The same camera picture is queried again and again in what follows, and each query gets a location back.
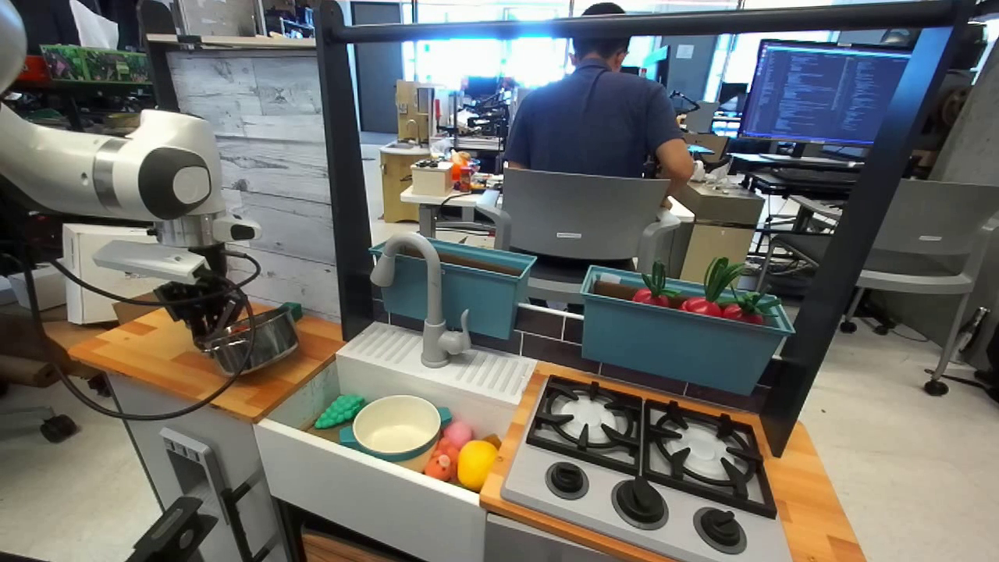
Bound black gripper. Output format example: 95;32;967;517
153;273;253;355

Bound computer monitor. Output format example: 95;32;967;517
734;39;919;160

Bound black metal kitchen frame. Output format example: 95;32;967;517
309;0;979;461

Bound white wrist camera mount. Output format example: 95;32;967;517
91;239;213;286

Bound tall cardboard box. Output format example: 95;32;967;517
374;145;432;228

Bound steel cooking pot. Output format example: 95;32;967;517
213;307;305;378

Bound teal planter box with radishes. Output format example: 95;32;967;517
578;263;800;400

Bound white box appliance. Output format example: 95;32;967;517
58;220;169;329

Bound grey chair with metal legs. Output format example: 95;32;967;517
836;179;999;400

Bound cream bowl with teal rim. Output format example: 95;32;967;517
350;392;446;461

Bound grey toy faucet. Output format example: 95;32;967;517
369;228;478;372

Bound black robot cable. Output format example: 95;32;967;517
15;245;261;425

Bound grey toy kitchen cabinet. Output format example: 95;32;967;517
103;372;293;562

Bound yellow toy lemon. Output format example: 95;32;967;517
454;438;503;492

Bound green toy leaf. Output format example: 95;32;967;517
309;390;369;433

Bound white toy sink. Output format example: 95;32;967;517
250;322;539;562

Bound grey wood-look backsplash panel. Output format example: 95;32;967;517
166;44;353;322

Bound person in dark shirt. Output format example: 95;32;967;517
503;0;698;197

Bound grey toy stove top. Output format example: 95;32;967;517
498;372;794;562

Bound grey office chair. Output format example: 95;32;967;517
495;167;673;275

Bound red toy radishes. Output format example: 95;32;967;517
628;255;777;325

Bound pink orange toy fruit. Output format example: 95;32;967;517
417;419;478;483

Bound empty teal planter box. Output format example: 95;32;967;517
371;237;539;343

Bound wide cardboard box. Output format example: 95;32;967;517
676;185;769;286

